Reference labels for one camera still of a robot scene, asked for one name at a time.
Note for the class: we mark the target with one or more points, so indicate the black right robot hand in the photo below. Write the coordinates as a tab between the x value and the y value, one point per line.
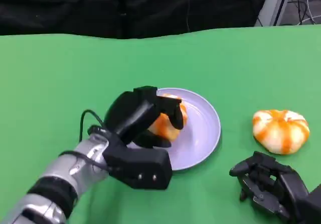
288	186

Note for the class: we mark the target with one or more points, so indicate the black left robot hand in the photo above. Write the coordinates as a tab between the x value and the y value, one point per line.
130	113

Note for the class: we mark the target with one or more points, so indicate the orange and white bread roll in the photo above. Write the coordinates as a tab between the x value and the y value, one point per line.
279	133
163	126

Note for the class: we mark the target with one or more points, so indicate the lilac plate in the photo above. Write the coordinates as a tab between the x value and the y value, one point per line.
200	123

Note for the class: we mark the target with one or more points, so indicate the green table cloth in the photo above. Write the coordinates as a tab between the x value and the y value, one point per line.
62	65

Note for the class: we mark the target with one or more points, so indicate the black backdrop curtain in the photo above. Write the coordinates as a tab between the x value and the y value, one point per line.
100	8

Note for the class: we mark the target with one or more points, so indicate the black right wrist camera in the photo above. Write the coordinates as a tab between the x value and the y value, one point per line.
312	206

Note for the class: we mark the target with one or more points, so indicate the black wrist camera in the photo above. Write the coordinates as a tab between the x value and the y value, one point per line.
312	206
140	166

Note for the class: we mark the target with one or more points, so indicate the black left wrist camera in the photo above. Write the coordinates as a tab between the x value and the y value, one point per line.
140	166

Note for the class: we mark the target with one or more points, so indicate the grey metal frame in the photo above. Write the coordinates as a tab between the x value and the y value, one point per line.
274	8

